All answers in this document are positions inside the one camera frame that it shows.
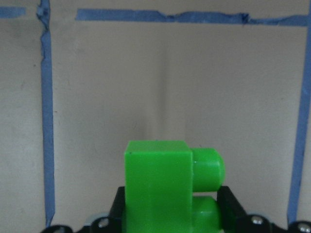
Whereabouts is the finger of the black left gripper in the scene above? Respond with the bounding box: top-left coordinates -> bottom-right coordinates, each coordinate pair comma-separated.
217,186 -> 247,230
108,186 -> 125,226

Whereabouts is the green toy block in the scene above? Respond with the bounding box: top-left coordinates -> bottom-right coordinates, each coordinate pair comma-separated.
122,140 -> 225,233

